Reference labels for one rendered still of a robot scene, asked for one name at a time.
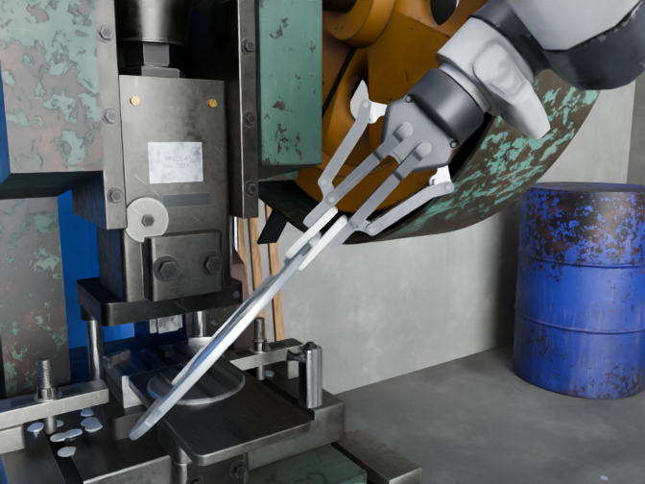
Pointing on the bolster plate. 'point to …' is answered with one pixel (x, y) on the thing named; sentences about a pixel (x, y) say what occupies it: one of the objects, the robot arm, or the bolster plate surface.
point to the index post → (310, 375)
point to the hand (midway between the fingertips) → (317, 236)
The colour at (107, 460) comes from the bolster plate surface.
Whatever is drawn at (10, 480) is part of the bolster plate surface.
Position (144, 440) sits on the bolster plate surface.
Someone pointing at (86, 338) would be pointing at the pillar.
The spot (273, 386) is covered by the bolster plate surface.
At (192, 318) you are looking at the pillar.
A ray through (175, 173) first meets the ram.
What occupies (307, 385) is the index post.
